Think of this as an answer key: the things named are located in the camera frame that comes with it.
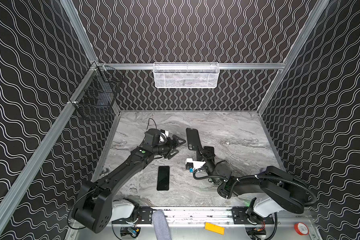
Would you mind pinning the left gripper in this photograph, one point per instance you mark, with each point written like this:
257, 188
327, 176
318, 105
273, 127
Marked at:
170, 146

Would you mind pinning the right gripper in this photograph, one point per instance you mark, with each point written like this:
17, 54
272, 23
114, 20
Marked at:
204, 153

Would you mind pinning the blue phone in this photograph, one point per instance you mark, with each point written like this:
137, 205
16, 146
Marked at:
193, 139

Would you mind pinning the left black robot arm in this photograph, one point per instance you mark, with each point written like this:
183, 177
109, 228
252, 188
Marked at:
94, 206

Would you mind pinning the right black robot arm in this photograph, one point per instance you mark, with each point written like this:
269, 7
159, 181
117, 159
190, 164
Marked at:
276, 189

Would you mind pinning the black phone screen up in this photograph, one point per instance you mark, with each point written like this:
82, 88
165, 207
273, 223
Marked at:
163, 181

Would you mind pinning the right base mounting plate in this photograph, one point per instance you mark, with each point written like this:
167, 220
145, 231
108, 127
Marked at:
242, 216

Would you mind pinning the base mounting plate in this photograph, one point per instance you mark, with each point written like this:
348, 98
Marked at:
242, 216
140, 215

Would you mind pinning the yellow card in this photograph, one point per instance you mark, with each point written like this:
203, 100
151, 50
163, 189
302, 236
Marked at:
215, 228

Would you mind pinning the white mesh basket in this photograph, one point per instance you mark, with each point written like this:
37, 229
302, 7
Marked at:
182, 75

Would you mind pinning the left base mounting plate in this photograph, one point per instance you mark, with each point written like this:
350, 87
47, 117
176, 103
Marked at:
140, 215

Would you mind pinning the grey cloth roll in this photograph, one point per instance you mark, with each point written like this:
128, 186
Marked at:
161, 226

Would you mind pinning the red tape roll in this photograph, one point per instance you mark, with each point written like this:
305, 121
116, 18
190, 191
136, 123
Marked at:
301, 229

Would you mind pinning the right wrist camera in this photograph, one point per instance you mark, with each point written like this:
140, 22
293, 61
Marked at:
192, 165

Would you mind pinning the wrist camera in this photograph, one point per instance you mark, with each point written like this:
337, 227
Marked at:
155, 137
192, 165

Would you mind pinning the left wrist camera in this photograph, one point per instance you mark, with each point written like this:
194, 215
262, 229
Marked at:
155, 137

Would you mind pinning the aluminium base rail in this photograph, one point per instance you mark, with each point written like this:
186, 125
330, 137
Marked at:
176, 216

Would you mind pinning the black wire basket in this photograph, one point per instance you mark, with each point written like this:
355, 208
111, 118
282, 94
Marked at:
96, 103

